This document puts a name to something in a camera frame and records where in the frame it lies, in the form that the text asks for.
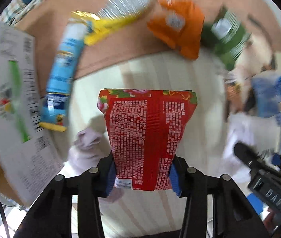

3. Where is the red printed snack bag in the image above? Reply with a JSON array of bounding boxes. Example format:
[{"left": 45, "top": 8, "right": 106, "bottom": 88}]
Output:
[{"left": 97, "top": 89, "right": 197, "bottom": 191}]

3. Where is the green snack bag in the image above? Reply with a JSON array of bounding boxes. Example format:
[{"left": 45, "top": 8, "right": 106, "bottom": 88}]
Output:
[{"left": 201, "top": 5, "right": 251, "bottom": 71}]

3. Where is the orange snack bag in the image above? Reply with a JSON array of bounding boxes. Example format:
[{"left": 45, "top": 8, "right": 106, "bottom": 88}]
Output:
[{"left": 147, "top": 0, "right": 205, "bottom": 60}]

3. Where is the cardboard box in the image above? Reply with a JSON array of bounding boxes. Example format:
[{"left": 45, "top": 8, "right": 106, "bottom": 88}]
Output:
[{"left": 0, "top": 23, "right": 62, "bottom": 207}]

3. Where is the light blue tissue pack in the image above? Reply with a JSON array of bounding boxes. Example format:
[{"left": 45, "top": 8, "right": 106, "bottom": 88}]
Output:
[{"left": 251, "top": 71, "right": 281, "bottom": 126}]

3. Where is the lilac crumpled cloth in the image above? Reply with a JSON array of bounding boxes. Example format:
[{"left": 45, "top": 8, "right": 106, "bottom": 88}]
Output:
[{"left": 67, "top": 128, "right": 124, "bottom": 203}]

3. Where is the pink cat rug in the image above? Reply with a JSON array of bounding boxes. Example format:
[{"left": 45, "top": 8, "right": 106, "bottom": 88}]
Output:
[{"left": 13, "top": 0, "right": 281, "bottom": 80}]

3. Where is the blue yellow snack bag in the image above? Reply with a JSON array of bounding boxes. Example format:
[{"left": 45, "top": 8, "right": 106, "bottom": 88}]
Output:
[{"left": 39, "top": 18, "right": 91, "bottom": 132}]

